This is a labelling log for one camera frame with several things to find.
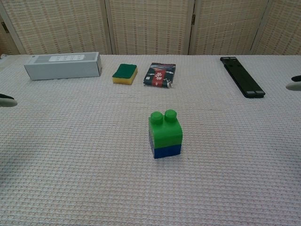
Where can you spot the white cardboard box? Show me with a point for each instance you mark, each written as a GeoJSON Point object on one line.
{"type": "Point", "coordinates": [63, 68]}

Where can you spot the dark printed snack packet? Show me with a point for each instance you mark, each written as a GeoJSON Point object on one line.
{"type": "Point", "coordinates": [160, 75]}

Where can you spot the brass screen hinge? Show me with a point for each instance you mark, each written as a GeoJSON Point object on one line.
{"type": "Point", "coordinates": [4, 27]}
{"type": "Point", "coordinates": [193, 19]}

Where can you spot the blue toy block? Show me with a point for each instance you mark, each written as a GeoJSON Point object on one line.
{"type": "Point", "coordinates": [167, 151]}

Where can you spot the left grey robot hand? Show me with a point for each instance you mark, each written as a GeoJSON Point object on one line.
{"type": "Point", "coordinates": [8, 102]}

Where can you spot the green and yellow sponge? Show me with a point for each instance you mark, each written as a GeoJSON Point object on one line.
{"type": "Point", "coordinates": [124, 73]}

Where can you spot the green toy block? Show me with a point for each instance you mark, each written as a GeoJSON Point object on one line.
{"type": "Point", "coordinates": [165, 134]}

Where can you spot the black folding stand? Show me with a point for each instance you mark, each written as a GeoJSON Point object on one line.
{"type": "Point", "coordinates": [242, 75]}

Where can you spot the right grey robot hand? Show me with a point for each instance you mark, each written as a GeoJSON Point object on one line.
{"type": "Point", "coordinates": [295, 86]}

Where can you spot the woven white tablecloth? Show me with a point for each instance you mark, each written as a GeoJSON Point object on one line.
{"type": "Point", "coordinates": [94, 176]}

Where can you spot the woven folding screen panel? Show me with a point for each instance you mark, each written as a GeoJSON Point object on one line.
{"type": "Point", "coordinates": [228, 26]}
{"type": "Point", "coordinates": [7, 42]}
{"type": "Point", "coordinates": [58, 26]}
{"type": "Point", "coordinates": [150, 26]}
{"type": "Point", "coordinates": [279, 30]}

